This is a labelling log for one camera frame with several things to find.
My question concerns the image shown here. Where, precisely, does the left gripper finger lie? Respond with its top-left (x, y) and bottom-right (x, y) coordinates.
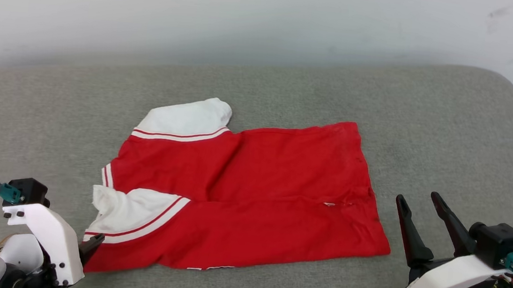
top-left (77, 232), bottom-right (106, 267)

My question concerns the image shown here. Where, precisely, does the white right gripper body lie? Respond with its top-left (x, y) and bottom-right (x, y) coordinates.
top-left (406, 248), bottom-right (513, 288)

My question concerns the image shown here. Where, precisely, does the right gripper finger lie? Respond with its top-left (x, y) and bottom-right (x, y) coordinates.
top-left (389, 193), bottom-right (440, 270)
top-left (424, 191), bottom-right (483, 260)

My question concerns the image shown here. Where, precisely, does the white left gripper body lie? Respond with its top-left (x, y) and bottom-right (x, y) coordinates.
top-left (0, 199), bottom-right (92, 288)

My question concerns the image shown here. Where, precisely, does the red and white jersey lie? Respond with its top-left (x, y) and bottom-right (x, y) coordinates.
top-left (79, 86), bottom-right (405, 288)

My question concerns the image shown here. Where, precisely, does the teal left camera connector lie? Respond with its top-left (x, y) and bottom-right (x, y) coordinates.
top-left (0, 179), bottom-right (23, 206)

